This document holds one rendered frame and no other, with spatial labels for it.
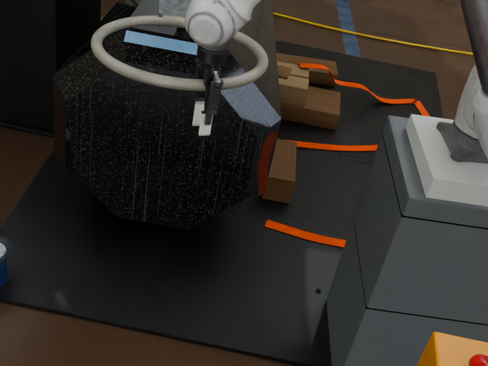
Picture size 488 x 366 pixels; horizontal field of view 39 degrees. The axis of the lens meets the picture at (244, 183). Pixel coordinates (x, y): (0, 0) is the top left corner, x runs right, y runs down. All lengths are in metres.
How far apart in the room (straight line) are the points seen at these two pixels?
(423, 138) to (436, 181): 0.19
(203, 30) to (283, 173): 1.48
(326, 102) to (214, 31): 2.10
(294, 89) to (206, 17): 1.95
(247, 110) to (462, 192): 0.82
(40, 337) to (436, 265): 1.23
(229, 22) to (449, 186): 0.68
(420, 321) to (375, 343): 0.15
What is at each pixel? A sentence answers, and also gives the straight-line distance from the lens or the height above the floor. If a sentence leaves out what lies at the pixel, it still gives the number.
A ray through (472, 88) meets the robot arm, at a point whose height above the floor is 1.03.
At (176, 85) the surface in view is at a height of 0.92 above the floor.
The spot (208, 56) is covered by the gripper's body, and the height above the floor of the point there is 1.01.
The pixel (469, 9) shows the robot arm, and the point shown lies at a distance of 1.49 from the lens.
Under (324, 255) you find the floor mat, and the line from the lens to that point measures 2.67.
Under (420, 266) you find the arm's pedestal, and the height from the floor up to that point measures 0.58.
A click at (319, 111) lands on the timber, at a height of 0.10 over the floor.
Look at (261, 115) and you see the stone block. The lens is 2.29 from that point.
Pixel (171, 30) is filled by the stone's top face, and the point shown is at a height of 0.80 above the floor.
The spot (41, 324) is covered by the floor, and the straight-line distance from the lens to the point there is 2.33.
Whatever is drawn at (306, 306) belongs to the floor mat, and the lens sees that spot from 2.46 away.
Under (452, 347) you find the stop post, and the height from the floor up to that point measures 1.08.
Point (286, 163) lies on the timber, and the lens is 2.89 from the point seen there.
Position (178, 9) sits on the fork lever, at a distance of 2.21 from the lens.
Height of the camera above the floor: 1.76
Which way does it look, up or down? 37 degrees down
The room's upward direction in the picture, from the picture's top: 11 degrees clockwise
